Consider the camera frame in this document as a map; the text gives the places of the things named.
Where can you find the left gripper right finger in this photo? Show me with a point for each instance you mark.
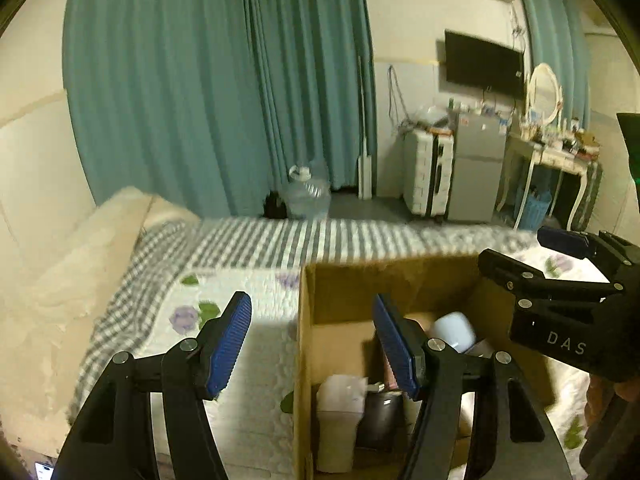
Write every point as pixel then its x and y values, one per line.
pixel 402 339

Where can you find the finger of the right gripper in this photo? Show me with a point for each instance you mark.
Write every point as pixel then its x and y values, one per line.
pixel 578 245
pixel 524 281

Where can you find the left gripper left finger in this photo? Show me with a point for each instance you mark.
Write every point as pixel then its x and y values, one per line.
pixel 219 344

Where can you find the light blue earbuds case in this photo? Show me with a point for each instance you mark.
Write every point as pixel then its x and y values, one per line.
pixel 456 330

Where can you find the pink rose compact mirror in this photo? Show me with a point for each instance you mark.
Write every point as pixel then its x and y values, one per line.
pixel 390 380

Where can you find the brown cardboard box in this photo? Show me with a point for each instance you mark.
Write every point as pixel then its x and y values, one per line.
pixel 484 409

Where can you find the white cylinder bottle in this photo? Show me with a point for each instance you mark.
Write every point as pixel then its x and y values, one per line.
pixel 340 407

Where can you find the black power adapter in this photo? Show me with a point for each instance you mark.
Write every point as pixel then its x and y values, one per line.
pixel 378 426

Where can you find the white dressing table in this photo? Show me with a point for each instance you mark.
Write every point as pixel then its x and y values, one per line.
pixel 538 181

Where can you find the silver mini fridge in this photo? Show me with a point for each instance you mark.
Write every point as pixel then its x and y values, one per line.
pixel 479 148

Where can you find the white suitcase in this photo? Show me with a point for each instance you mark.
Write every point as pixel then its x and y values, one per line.
pixel 428 163

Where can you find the oval white mirror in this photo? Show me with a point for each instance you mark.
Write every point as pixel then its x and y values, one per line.
pixel 543 96

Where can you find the beige blanket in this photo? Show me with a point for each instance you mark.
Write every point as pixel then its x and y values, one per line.
pixel 47 319

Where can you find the clear water jug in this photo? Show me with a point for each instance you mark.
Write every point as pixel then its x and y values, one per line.
pixel 307 195

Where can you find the teal right curtain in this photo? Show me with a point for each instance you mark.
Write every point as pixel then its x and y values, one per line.
pixel 556 37

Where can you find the black wall television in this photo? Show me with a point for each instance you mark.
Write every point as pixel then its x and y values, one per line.
pixel 478 63

